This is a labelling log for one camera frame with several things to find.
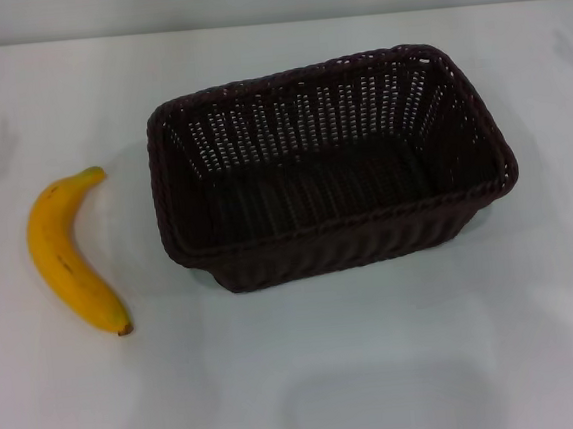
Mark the dark brown woven basket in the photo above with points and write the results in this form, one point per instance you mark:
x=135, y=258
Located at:
x=346, y=262

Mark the yellow banana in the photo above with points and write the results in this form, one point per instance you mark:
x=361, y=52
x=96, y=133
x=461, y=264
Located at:
x=53, y=245

